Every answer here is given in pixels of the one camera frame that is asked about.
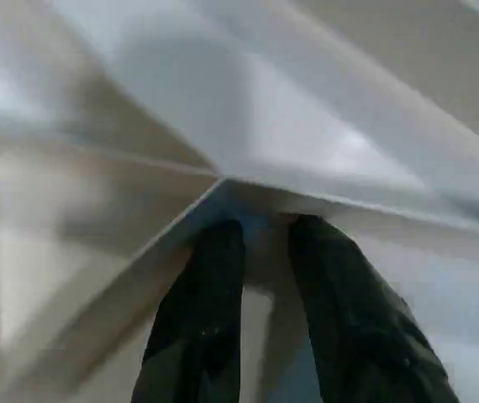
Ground white plastic table top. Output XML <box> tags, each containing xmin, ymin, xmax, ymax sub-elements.
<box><xmin>0</xmin><ymin>0</ymin><xmax>479</xmax><ymax>403</ymax></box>

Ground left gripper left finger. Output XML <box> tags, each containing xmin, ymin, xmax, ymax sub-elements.
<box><xmin>130</xmin><ymin>218</ymin><xmax>247</xmax><ymax>403</ymax></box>

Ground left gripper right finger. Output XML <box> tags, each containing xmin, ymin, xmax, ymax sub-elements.
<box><xmin>287</xmin><ymin>214</ymin><xmax>461</xmax><ymax>403</ymax></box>

